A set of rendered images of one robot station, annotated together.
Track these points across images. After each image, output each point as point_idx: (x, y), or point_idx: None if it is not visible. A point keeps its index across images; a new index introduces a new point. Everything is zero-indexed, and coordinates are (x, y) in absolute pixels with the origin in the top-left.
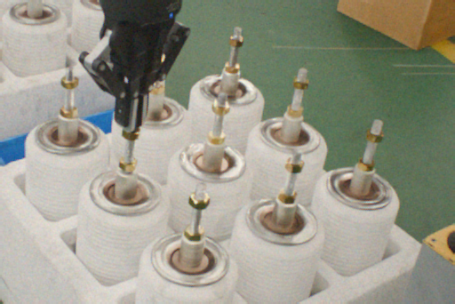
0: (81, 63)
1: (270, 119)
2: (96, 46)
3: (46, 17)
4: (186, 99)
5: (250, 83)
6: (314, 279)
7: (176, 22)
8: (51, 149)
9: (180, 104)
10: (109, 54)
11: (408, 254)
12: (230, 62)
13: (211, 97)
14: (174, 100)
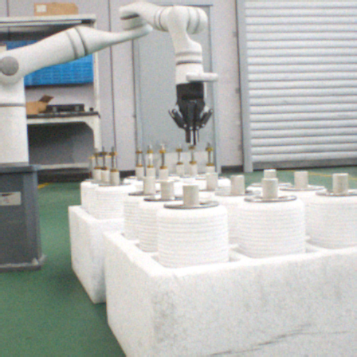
0: (212, 112)
1: (107, 182)
2: (207, 107)
3: (204, 188)
4: (37, 355)
5: (99, 184)
6: None
7: (174, 107)
8: (219, 176)
9: (49, 351)
10: (200, 115)
11: (80, 205)
12: (115, 166)
13: (127, 182)
14: (50, 355)
